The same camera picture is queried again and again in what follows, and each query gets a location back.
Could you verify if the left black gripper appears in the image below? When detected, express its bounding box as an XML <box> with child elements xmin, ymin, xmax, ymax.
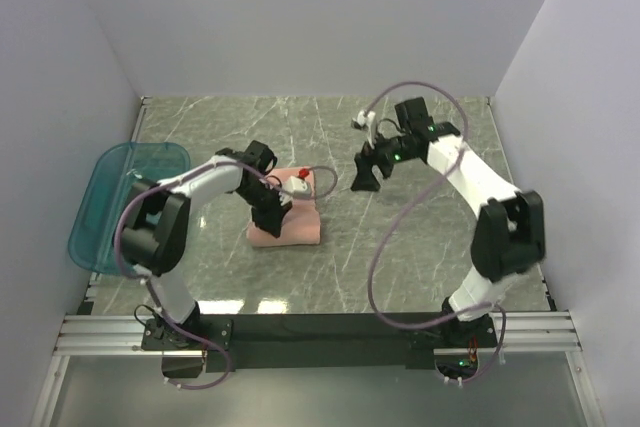
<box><xmin>236</xmin><ymin>181</ymin><xmax>294</xmax><ymax>238</ymax></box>

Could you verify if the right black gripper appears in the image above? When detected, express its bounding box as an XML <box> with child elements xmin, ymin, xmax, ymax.
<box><xmin>350</xmin><ymin>127</ymin><xmax>418</xmax><ymax>194</ymax></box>

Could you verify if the pink towel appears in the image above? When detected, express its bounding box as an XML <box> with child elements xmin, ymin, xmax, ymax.
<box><xmin>246</xmin><ymin>166</ymin><xmax>321</xmax><ymax>248</ymax></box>

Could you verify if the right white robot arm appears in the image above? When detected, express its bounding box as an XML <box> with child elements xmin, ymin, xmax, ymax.
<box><xmin>351</xmin><ymin>98</ymin><xmax>546</xmax><ymax>346</ymax></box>

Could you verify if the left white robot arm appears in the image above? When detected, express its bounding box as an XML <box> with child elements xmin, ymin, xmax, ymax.
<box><xmin>114</xmin><ymin>141</ymin><xmax>293</xmax><ymax>349</ymax></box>

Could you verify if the black base bar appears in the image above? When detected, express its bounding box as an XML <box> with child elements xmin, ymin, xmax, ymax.
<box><xmin>141</xmin><ymin>313</ymin><xmax>504</xmax><ymax>378</ymax></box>

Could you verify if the teal plastic tray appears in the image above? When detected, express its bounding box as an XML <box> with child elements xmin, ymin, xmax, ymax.
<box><xmin>66</xmin><ymin>141</ymin><xmax>192</xmax><ymax>276</ymax></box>

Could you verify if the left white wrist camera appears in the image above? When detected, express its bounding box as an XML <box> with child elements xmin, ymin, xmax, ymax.
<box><xmin>279</xmin><ymin>168</ymin><xmax>313</xmax><ymax>205</ymax></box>

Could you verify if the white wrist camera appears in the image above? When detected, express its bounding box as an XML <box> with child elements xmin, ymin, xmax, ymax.
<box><xmin>279</xmin><ymin>168</ymin><xmax>313</xmax><ymax>205</ymax></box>
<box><xmin>351</xmin><ymin>110</ymin><xmax>378</xmax><ymax>148</ymax></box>

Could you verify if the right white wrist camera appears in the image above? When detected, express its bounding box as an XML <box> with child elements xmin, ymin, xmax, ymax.
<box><xmin>351</xmin><ymin>110</ymin><xmax>378</xmax><ymax>148</ymax></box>

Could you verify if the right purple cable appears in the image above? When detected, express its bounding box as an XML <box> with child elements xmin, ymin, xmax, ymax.
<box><xmin>367</xmin><ymin>80</ymin><xmax>509</xmax><ymax>386</ymax></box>

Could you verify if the purple cable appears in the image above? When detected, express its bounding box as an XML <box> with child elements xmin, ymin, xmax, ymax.
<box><xmin>367</xmin><ymin>80</ymin><xmax>509</xmax><ymax>386</ymax></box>
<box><xmin>113</xmin><ymin>160</ymin><xmax>339</xmax><ymax>391</ymax></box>

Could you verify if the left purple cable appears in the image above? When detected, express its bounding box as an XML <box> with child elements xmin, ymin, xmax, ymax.
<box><xmin>113</xmin><ymin>160</ymin><xmax>339</xmax><ymax>391</ymax></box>

